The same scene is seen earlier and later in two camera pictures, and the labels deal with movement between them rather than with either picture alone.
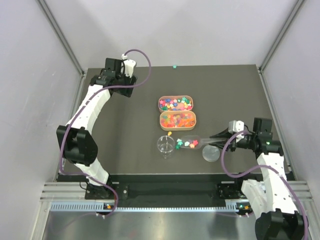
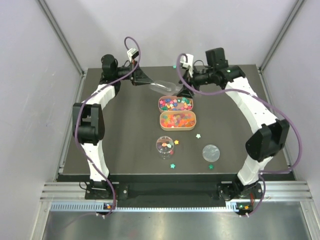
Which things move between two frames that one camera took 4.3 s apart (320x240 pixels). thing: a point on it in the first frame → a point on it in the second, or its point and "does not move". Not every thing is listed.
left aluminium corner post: x=61 y=36 does not move
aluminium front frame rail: x=66 y=191 does not move
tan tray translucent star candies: x=177 y=120 does not move
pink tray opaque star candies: x=175 y=103 does not move
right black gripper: x=224 y=133 → x=186 y=92
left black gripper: x=126 y=88 → x=134 y=76
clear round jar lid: x=211 y=153 does not move
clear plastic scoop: x=195 y=142 → x=165 y=87
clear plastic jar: x=165 y=144 does not move
